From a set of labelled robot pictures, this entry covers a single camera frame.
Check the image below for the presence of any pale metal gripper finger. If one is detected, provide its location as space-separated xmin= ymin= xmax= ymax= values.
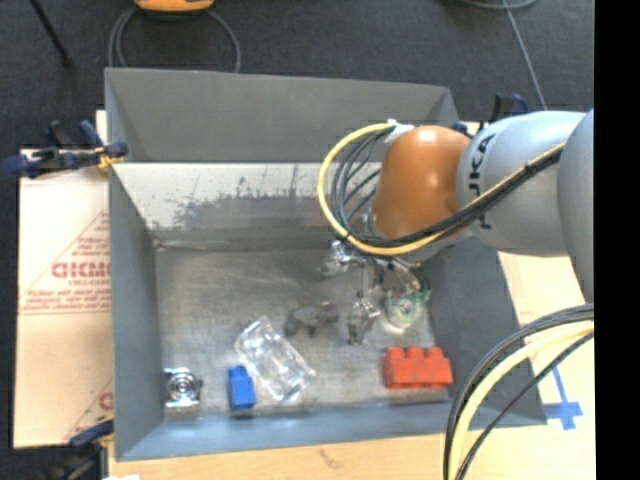
xmin=362 ymin=301 xmax=383 ymax=338
xmin=346 ymin=301 xmax=366 ymax=347

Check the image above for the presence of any dark grey toy figure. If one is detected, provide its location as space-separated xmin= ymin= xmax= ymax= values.
xmin=283 ymin=301 xmax=341 ymax=339

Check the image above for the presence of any red toy building brick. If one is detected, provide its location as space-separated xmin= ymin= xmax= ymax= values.
xmin=381 ymin=345 xmax=455 ymax=390

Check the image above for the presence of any clear plastic container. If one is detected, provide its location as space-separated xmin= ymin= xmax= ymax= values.
xmin=233 ymin=315 xmax=318 ymax=405

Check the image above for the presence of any blue toy building brick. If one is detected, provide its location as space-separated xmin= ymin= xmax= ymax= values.
xmin=226 ymin=364 xmax=257 ymax=412

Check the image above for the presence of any grey metal bin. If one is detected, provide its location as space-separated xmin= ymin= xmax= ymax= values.
xmin=103 ymin=66 xmax=547 ymax=462

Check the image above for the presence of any shiny silver metal fitting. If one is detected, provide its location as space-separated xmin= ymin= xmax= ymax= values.
xmin=161 ymin=366 xmax=204 ymax=410

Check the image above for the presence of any brown cardboard board, red print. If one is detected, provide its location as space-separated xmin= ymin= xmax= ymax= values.
xmin=12 ymin=110 xmax=116 ymax=450

